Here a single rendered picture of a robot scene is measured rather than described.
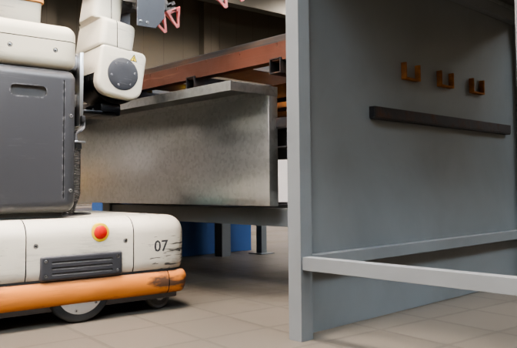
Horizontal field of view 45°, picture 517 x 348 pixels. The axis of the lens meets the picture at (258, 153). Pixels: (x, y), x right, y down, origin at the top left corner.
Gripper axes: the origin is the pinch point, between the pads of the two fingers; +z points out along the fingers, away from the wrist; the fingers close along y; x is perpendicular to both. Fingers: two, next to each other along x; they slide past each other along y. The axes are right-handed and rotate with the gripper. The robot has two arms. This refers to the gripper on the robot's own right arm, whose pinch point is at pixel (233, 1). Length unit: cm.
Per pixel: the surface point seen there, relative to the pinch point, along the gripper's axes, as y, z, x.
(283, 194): 320, 194, -227
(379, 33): -54, 24, -2
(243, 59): -3.0, 18.9, 7.5
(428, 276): -95, 63, 56
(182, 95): 2.5, 21.3, 31.9
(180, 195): 27, 57, 35
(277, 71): -19.6, 25.4, 9.5
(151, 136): 45, 36, 26
